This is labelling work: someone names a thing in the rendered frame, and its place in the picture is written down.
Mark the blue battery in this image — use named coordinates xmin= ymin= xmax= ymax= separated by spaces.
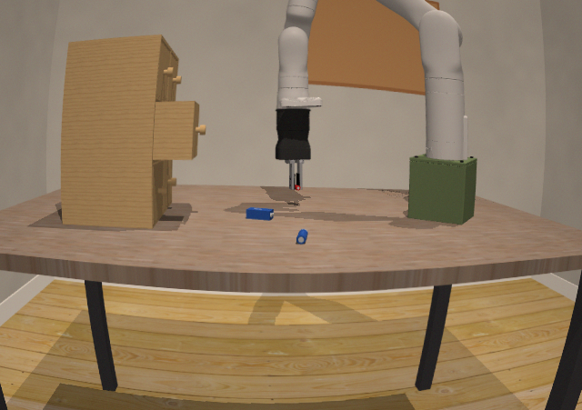
xmin=246 ymin=207 xmax=274 ymax=220
xmin=296 ymin=229 xmax=308 ymax=245

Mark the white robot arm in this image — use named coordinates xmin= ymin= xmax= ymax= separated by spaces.
xmin=278 ymin=0 xmax=468 ymax=160

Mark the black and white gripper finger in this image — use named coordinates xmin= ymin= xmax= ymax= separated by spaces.
xmin=295 ymin=160 xmax=305 ymax=190
xmin=285 ymin=160 xmax=296 ymax=190

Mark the small brown wooden chest of drawers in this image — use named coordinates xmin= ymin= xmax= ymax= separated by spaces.
xmin=61 ymin=35 xmax=179 ymax=229

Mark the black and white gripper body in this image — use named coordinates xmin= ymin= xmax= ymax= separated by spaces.
xmin=276 ymin=87 xmax=322 ymax=160

